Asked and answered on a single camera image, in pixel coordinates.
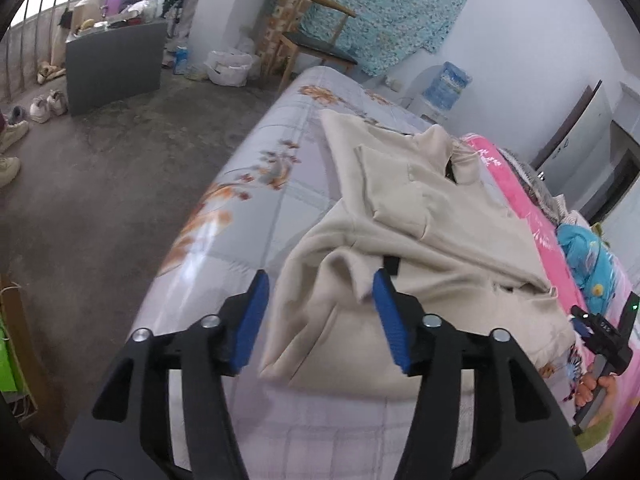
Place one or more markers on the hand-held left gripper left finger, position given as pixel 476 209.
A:
pixel 250 320

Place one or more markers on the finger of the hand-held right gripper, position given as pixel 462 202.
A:
pixel 581 326

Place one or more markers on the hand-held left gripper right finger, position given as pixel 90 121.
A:
pixel 392 325

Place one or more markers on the cream zip jacket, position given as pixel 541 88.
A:
pixel 450 260

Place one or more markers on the person's right hand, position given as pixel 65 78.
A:
pixel 607 384

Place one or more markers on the blue cartoon print quilt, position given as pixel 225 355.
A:
pixel 585 255

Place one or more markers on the pink floral blanket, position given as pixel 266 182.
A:
pixel 530 210

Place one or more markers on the grey patterned pillow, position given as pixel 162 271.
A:
pixel 535 185

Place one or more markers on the floral plastic tablecloth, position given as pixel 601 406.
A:
pixel 280 160

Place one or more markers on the white door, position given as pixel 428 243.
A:
pixel 575 145

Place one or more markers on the white water dispenser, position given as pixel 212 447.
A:
pixel 420 105

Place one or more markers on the brown cardboard box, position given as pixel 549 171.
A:
pixel 27 350

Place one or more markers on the blue water jug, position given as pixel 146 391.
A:
pixel 447 87

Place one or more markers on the green paper bag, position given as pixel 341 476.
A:
pixel 7 360

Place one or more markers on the white plastic bag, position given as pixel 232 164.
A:
pixel 227 67

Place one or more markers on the blue white bottle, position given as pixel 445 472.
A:
pixel 181 60

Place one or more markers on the wooden chair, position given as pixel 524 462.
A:
pixel 320 52

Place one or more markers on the cream chunky sneaker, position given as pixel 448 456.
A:
pixel 12 136
pixel 9 171

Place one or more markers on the dark grey board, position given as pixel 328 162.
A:
pixel 115 65

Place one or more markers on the small white sneaker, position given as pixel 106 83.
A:
pixel 40 110
pixel 57 102

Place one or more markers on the stack of patterned boxes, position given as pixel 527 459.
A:
pixel 280 15

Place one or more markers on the grey shoe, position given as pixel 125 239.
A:
pixel 17 115

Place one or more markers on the pair of beige slippers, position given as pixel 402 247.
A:
pixel 50 72

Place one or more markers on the pile of bags and clutter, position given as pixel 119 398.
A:
pixel 135 0

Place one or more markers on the wall power socket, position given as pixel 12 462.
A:
pixel 393 83

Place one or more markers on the teal floral wall cloth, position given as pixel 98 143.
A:
pixel 390 10

